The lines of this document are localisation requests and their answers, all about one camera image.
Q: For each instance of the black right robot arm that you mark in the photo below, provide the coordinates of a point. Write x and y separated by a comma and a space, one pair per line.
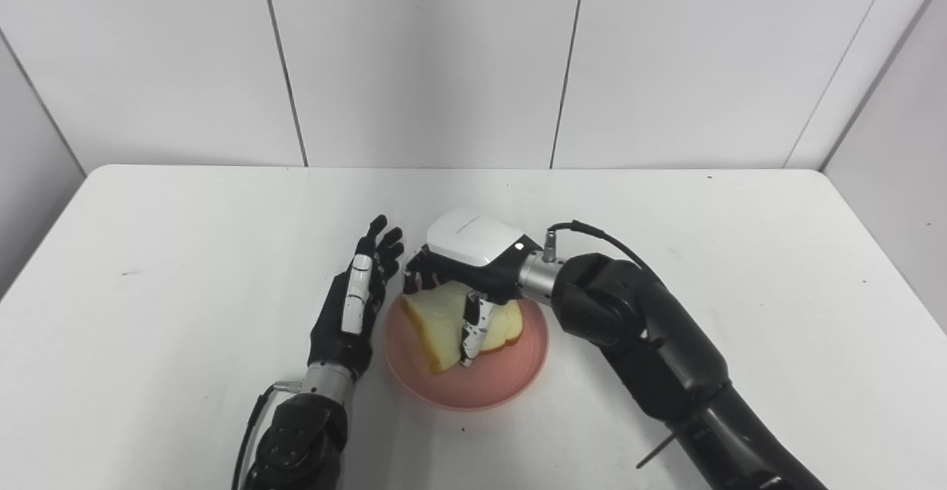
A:
666, 357

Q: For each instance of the pink round plate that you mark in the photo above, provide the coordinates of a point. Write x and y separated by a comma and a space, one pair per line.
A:
510, 375

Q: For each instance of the slice of white bread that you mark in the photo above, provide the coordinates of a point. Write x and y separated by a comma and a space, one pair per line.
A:
440, 320

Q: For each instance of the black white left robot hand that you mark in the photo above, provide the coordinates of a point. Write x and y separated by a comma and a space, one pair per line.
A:
355, 305

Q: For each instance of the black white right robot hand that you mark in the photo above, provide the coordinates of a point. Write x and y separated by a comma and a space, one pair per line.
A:
473, 246

